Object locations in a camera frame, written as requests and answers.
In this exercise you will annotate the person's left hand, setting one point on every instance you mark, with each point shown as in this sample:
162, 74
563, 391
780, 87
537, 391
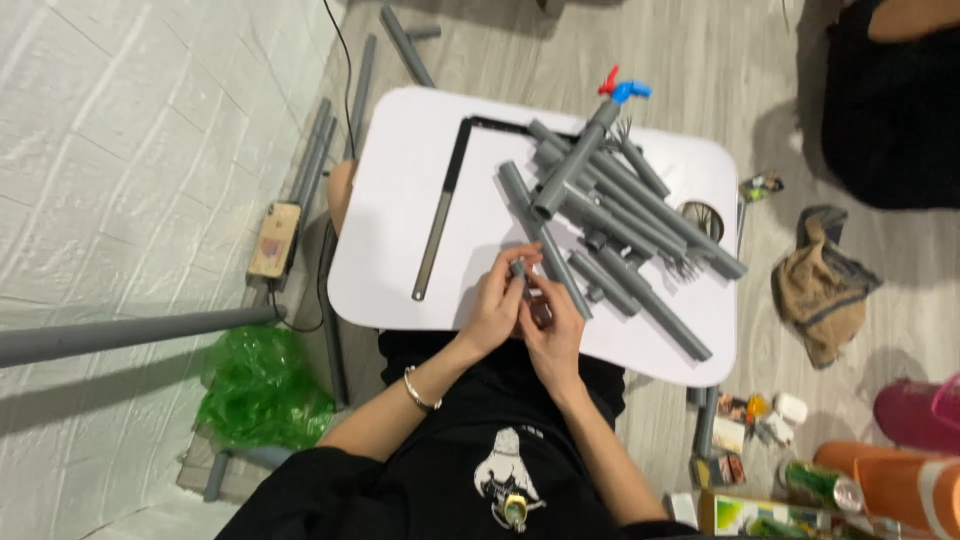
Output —
491, 311

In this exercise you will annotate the person's right hand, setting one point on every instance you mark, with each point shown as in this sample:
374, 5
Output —
561, 341

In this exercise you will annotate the person's left fingers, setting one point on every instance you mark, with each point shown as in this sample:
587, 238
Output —
523, 255

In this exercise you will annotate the person's right fingers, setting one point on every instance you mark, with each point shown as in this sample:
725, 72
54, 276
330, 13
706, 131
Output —
546, 296

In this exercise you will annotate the small gray pipe fitting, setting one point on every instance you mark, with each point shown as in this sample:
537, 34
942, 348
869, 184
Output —
519, 276

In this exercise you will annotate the black L-shaped metal strip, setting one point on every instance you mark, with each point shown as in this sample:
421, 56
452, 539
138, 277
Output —
442, 217

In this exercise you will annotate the gray tube with blue tap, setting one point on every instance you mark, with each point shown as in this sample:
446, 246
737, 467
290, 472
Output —
574, 161

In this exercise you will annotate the pile of gray PVC pipes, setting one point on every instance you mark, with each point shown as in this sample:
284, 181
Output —
637, 217

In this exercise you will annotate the white folding table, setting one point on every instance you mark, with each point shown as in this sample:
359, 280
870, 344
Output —
397, 225

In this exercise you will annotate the short gray plumbing tube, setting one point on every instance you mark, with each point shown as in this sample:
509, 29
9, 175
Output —
424, 32
215, 476
706, 424

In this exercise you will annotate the person's black shirt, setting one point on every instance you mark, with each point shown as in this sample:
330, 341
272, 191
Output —
450, 480

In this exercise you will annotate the heap of small packets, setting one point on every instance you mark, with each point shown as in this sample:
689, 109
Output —
739, 431

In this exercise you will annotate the small colourful wrapper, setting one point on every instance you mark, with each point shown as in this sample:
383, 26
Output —
759, 186

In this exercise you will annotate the phone in gold case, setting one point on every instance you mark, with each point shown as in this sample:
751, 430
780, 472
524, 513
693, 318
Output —
274, 240

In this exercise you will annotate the small white container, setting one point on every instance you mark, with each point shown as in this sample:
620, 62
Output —
790, 408

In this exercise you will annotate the brown and gray cloth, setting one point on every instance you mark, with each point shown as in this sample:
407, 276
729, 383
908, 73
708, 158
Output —
817, 292

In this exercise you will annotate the green plastic bag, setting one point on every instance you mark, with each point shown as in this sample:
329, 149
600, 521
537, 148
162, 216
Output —
259, 390

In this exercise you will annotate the colourful cardboard carton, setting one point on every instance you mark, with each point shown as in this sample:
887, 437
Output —
750, 517

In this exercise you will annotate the green drink can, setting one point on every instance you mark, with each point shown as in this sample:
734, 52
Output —
817, 486

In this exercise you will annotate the pink slipper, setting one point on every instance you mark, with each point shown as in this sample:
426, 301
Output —
911, 416

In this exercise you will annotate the orange bottle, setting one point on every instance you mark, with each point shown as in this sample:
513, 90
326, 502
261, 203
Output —
892, 480

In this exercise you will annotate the thick long gray plumbing tube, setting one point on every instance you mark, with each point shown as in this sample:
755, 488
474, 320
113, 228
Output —
127, 334

